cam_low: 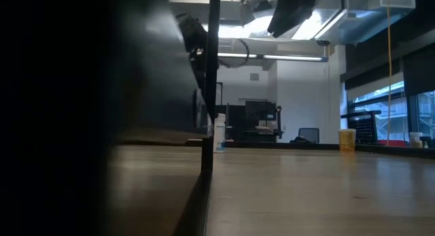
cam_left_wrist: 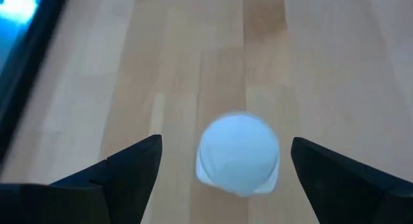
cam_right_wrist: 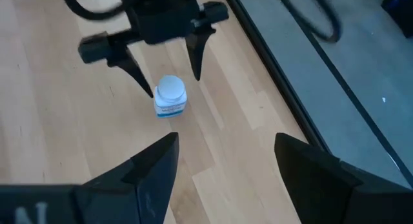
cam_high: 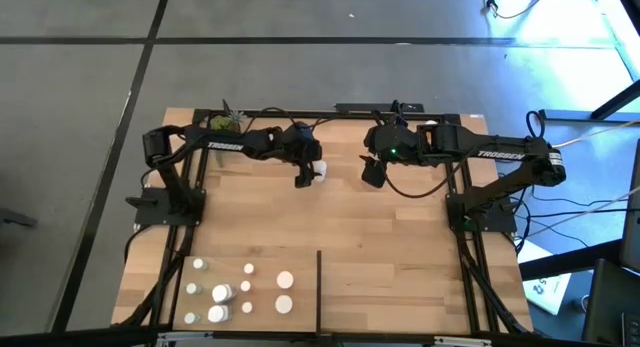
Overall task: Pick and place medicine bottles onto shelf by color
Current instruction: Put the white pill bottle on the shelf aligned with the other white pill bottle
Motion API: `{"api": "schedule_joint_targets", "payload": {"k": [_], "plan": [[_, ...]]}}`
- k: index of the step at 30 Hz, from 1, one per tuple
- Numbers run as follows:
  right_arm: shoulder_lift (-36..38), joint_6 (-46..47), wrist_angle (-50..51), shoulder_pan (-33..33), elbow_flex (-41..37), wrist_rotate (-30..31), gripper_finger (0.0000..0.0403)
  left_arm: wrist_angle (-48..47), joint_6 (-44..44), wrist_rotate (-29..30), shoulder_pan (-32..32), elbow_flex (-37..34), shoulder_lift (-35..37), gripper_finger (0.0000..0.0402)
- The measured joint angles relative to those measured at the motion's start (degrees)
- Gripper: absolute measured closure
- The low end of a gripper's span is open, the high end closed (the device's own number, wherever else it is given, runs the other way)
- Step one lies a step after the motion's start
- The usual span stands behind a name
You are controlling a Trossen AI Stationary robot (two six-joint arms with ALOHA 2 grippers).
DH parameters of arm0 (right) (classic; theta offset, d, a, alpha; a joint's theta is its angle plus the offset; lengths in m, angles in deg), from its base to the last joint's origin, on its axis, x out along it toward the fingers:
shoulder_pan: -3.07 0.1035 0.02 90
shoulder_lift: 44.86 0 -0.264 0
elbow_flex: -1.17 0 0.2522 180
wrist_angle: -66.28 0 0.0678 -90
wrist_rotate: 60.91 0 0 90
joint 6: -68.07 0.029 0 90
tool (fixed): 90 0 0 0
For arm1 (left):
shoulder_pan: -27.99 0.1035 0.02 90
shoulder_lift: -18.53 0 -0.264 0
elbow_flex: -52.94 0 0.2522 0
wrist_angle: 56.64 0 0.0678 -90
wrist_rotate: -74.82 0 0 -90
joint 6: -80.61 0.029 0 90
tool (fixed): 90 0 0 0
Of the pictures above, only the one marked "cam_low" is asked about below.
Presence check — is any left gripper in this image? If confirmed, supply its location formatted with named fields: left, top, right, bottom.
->
left=177, top=13, right=209, bottom=90

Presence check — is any white medicine bottle blue label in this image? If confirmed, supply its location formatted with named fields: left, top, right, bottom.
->
left=213, top=113, right=227, bottom=152

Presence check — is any fluorescent ceiling light tube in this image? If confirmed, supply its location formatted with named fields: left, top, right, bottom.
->
left=217, top=52, right=329, bottom=63

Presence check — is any bright ceiling light panel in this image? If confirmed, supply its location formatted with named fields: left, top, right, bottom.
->
left=217, top=14, right=283, bottom=39

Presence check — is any black workstation with monitors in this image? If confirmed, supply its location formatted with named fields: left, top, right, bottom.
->
left=215, top=82, right=283, bottom=144

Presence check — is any black mesh office chair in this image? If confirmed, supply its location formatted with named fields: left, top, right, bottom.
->
left=290, top=127, right=321, bottom=144

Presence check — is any black perforated rack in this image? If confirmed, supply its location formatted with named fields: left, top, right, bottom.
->
left=341, top=109, right=382, bottom=145

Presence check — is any black roller blind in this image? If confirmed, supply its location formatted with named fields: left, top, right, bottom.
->
left=402, top=41, right=435, bottom=97

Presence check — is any red object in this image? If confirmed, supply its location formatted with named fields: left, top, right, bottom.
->
left=379, top=139, right=408, bottom=148

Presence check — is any white lidded jar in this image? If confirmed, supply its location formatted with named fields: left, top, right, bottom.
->
left=408, top=131, right=424, bottom=149

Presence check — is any silver ceiling air duct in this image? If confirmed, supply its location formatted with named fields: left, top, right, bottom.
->
left=271, top=0, right=417, bottom=46

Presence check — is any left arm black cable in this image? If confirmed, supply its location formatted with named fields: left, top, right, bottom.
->
left=217, top=37, right=251, bottom=69

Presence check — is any yellow hanging cord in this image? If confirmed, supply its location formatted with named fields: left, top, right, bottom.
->
left=386, top=0, right=393, bottom=147

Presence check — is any black aluminium table frame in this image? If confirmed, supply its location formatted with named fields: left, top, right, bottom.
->
left=185, top=137, right=435, bottom=159

